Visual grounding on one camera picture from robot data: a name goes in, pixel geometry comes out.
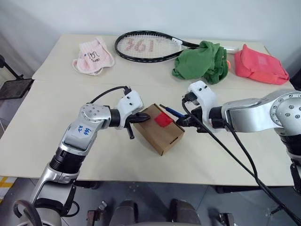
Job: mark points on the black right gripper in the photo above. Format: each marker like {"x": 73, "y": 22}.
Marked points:
{"x": 197, "y": 117}

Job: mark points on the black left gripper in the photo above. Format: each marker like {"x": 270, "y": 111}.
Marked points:
{"x": 130, "y": 128}

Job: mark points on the brown cardboard box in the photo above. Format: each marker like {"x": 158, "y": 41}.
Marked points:
{"x": 160, "y": 136}

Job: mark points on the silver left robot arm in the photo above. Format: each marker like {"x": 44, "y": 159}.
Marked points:
{"x": 77, "y": 134}

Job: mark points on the red tape seal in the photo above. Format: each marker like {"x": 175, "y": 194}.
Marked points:
{"x": 163, "y": 120}

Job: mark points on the green crumpled garment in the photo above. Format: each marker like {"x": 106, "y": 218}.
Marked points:
{"x": 192, "y": 63}

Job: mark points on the small orange object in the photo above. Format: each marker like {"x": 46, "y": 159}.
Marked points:
{"x": 228, "y": 65}

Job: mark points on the pink printed towel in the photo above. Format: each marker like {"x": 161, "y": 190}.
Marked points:
{"x": 94, "y": 63}

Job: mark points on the black tennis racket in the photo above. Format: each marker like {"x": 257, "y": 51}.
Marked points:
{"x": 188, "y": 44}

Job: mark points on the coral pink fabric bag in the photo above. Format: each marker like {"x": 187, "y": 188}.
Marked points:
{"x": 258, "y": 66}

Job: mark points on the dark rounded shape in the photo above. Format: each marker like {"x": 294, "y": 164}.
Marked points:
{"x": 127, "y": 214}
{"x": 184, "y": 213}

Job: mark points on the dark object beside table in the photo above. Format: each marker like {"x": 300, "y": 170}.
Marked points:
{"x": 296, "y": 81}

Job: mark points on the black metal stand base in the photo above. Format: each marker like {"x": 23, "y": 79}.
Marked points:
{"x": 14, "y": 88}

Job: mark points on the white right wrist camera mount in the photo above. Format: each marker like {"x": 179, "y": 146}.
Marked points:
{"x": 207, "y": 96}

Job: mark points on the small dark metal bracket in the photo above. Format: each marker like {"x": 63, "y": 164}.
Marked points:
{"x": 227, "y": 220}
{"x": 95, "y": 216}

